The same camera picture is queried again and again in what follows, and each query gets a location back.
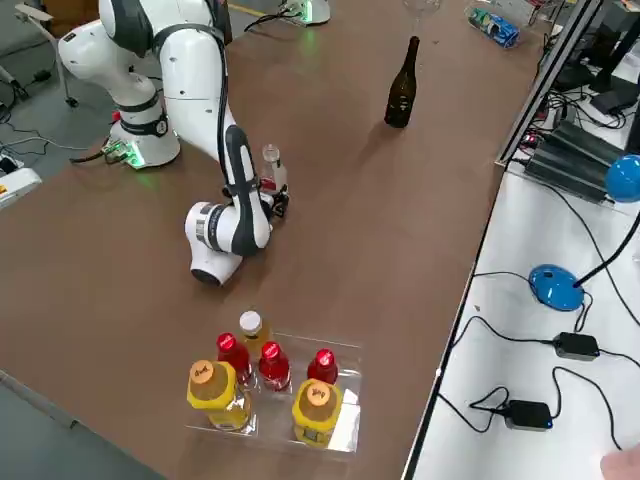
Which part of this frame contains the yellow drink bottle orange cap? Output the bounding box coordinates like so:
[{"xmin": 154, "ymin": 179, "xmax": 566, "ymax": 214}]
[
  {"xmin": 185, "ymin": 358, "xmax": 254, "ymax": 433},
  {"xmin": 290, "ymin": 377, "xmax": 345, "ymax": 448}
]

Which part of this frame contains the black monitor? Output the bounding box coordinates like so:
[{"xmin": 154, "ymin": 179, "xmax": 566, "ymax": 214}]
[{"xmin": 569, "ymin": 0, "xmax": 640, "ymax": 115}]

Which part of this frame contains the black adapter cable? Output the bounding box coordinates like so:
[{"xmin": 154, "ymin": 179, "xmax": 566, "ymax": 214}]
[{"xmin": 435, "ymin": 315, "xmax": 559, "ymax": 382}]

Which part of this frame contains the aluminium frame post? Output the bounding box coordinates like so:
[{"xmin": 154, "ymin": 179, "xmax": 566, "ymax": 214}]
[{"xmin": 493, "ymin": 0, "xmax": 609, "ymax": 169}]

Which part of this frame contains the white chair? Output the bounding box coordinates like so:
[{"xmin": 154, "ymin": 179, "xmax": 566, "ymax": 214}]
[{"xmin": 13, "ymin": 3, "xmax": 81, "ymax": 107}]

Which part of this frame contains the black lamp cable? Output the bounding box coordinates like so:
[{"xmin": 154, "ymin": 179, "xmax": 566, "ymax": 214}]
[{"xmin": 472, "ymin": 271, "xmax": 596, "ymax": 335}]

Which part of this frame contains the clear acrylic bottle shelf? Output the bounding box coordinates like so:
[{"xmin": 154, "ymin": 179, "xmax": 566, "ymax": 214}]
[{"xmin": 183, "ymin": 330, "xmax": 363, "ymax": 455}]

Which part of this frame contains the dark glass bottle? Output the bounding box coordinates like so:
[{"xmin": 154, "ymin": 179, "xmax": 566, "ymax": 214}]
[{"xmin": 383, "ymin": 35, "xmax": 421, "ymax": 129}]

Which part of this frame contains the blue cookie packet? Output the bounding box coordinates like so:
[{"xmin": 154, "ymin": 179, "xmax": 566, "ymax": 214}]
[{"xmin": 485, "ymin": 13, "xmax": 521, "ymax": 49}]

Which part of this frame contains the small yellow bottle white cap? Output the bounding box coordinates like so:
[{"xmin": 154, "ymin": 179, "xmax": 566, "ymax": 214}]
[{"xmin": 238, "ymin": 310, "xmax": 274, "ymax": 361}]

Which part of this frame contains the black finned metal box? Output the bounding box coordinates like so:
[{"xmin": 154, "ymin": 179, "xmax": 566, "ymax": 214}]
[
  {"xmin": 523, "ymin": 139, "xmax": 617, "ymax": 205},
  {"xmin": 547, "ymin": 118, "xmax": 629, "ymax": 169}
]

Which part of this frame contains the black power adapter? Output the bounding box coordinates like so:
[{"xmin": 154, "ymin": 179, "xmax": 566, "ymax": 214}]
[
  {"xmin": 553, "ymin": 331, "xmax": 601, "ymax": 362},
  {"xmin": 502, "ymin": 398, "xmax": 554, "ymax": 432}
]

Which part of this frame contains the person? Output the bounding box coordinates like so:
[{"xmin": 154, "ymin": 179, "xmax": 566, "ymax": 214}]
[{"xmin": 213, "ymin": 0, "xmax": 234, "ymax": 45}]

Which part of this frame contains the clear plastic drink bottle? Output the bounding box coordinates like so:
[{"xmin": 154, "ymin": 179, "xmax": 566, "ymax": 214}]
[{"xmin": 261, "ymin": 143, "xmax": 290, "ymax": 194}]

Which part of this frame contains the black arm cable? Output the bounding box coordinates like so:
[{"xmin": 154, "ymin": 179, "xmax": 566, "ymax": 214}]
[{"xmin": 152, "ymin": 24, "xmax": 236, "ymax": 201}]

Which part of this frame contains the blue desk lamp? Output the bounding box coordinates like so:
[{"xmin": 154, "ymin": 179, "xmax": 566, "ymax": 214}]
[{"xmin": 528, "ymin": 153, "xmax": 640, "ymax": 313}]

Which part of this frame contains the red drink bottle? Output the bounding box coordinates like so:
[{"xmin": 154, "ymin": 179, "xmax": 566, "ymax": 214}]
[
  {"xmin": 215, "ymin": 331, "xmax": 252, "ymax": 386},
  {"xmin": 257, "ymin": 340, "xmax": 293, "ymax": 394},
  {"xmin": 305, "ymin": 347, "xmax": 340, "ymax": 386}
]

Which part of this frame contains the white cabinet yellow sticker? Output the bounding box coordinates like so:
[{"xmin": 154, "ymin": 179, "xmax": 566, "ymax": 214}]
[{"xmin": 0, "ymin": 152, "xmax": 44, "ymax": 211}]

